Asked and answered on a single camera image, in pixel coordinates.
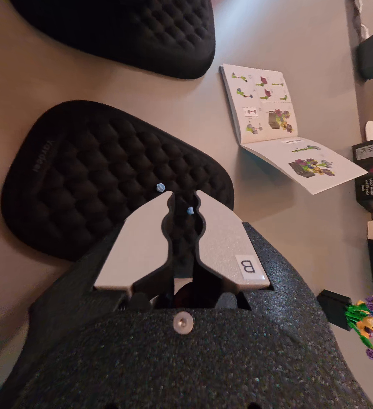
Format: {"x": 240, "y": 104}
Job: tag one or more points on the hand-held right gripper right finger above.
{"x": 224, "y": 246}

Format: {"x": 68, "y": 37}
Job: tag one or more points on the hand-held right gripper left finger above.
{"x": 138, "y": 252}

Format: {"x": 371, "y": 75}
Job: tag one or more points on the lego instruction booklet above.
{"x": 269, "y": 127}

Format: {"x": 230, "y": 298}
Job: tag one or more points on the lego flower bouquet model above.
{"x": 365, "y": 322}

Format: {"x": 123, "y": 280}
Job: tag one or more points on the black padded wrist rest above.
{"x": 125, "y": 32}
{"x": 93, "y": 175}

